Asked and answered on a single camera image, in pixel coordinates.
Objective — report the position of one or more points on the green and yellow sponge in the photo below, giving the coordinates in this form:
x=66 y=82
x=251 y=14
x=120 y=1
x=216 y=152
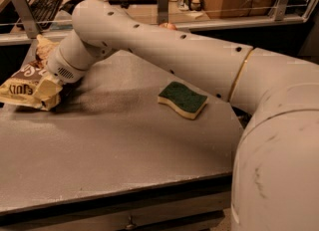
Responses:
x=184 y=101

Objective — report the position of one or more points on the black headphones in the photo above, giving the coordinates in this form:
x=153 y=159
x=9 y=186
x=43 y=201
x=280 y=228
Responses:
x=70 y=5

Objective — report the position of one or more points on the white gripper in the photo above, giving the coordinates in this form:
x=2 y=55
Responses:
x=60 y=66

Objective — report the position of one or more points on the metal bracket left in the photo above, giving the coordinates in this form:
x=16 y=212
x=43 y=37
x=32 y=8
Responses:
x=28 y=21

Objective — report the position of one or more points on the black keyboard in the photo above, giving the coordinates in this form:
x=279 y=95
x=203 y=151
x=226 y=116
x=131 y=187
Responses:
x=44 y=12

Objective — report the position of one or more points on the grey drawer with handle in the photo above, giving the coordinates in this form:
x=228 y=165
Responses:
x=190 y=211

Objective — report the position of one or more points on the metal bracket middle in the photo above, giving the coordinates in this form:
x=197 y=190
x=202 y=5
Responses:
x=162 y=11

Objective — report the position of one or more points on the small round jar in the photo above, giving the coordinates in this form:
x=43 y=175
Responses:
x=195 y=5

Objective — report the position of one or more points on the brown and yellow chip bag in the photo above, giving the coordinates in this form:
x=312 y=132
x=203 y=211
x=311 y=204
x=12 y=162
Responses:
x=32 y=86

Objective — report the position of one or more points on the red apple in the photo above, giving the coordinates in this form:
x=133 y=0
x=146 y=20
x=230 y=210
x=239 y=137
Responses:
x=170 y=26

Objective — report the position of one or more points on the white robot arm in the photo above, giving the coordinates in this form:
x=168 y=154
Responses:
x=275 y=183

